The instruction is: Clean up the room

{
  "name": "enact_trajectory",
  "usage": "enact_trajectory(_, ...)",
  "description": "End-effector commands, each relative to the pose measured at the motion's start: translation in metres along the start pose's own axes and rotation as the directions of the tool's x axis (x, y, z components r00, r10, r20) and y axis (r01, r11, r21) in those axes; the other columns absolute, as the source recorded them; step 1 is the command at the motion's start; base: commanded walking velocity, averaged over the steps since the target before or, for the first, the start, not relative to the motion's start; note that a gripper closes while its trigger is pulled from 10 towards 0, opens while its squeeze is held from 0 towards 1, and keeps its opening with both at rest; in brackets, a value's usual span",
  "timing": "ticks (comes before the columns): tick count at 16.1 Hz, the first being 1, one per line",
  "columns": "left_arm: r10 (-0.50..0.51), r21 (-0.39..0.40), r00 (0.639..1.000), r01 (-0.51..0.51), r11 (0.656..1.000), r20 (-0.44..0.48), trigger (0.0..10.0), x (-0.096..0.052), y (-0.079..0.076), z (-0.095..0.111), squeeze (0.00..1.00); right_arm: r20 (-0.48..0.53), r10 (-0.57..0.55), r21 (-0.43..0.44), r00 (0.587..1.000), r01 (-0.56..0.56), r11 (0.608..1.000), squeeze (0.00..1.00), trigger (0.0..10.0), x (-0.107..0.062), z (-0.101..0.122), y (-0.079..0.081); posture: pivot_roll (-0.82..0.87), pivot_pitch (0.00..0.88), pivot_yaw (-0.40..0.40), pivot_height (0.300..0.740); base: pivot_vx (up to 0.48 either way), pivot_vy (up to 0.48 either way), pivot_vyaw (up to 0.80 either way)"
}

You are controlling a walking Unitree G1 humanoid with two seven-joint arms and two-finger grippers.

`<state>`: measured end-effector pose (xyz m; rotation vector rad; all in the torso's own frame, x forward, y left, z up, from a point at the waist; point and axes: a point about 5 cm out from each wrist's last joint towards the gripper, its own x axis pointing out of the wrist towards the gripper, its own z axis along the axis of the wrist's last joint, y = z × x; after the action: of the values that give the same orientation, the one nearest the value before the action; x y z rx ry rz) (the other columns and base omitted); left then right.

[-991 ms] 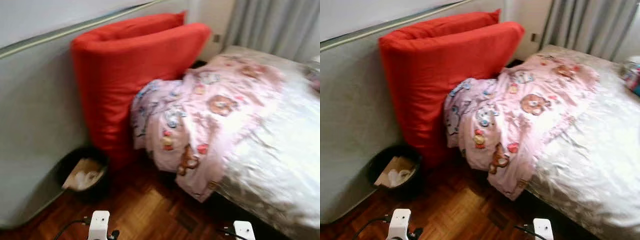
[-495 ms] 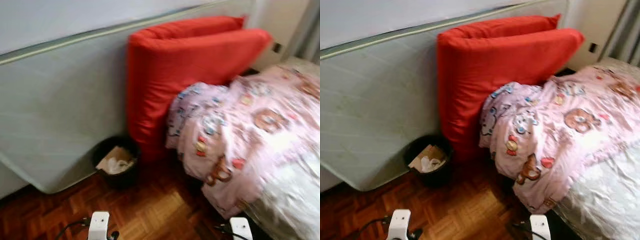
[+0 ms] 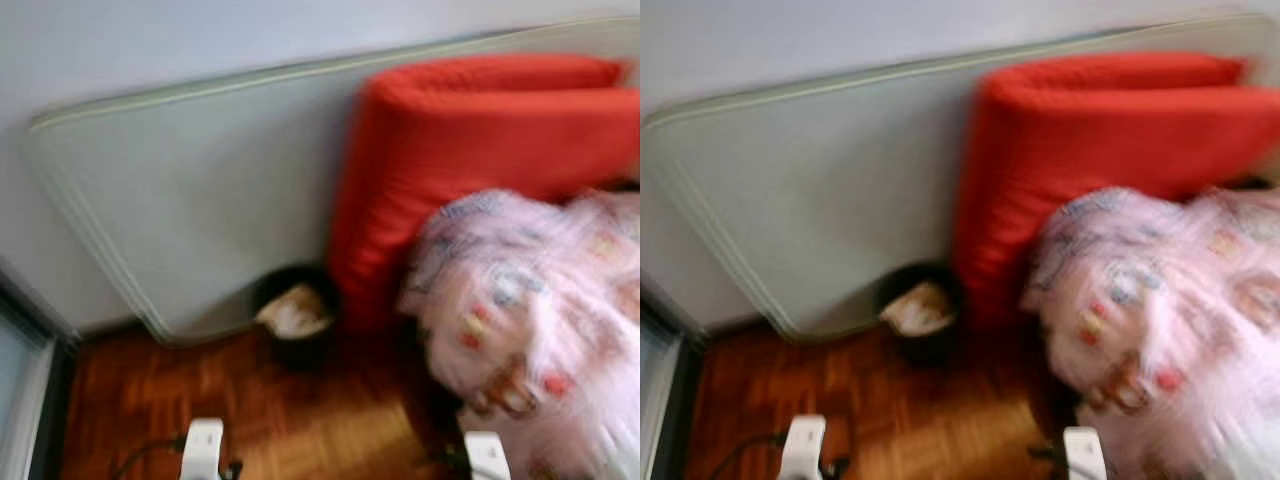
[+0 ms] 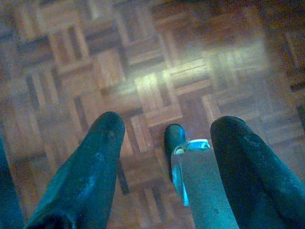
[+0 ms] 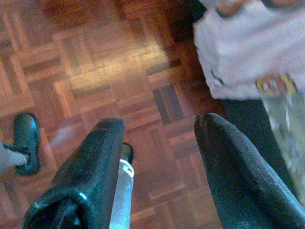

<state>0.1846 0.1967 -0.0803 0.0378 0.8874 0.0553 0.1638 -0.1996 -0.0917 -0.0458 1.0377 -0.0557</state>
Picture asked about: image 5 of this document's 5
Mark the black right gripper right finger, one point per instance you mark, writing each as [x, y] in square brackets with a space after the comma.
[238, 181]

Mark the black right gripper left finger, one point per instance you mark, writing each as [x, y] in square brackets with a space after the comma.
[90, 171]

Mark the grey left robot leg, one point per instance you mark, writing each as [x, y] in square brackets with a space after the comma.
[27, 138]

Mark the bed with beige floral sheet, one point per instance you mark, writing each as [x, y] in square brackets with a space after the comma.
[286, 124]

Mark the pink cartoon print blanket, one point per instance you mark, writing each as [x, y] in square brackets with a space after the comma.
[250, 47]

